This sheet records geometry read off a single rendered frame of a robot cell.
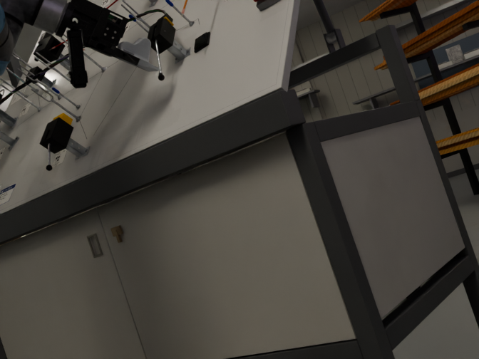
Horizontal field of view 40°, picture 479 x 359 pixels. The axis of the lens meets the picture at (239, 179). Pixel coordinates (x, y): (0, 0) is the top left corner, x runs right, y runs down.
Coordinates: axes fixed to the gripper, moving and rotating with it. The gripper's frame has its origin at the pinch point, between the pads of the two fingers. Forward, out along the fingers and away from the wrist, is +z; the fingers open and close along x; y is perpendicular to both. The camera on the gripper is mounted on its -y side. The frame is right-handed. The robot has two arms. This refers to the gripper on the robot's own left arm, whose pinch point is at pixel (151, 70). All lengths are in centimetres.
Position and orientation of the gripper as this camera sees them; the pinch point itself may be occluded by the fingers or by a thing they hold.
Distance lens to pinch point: 139.1
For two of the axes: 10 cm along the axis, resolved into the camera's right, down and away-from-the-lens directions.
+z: 8.6, 3.5, 3.6
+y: 4.0, -9.2, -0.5
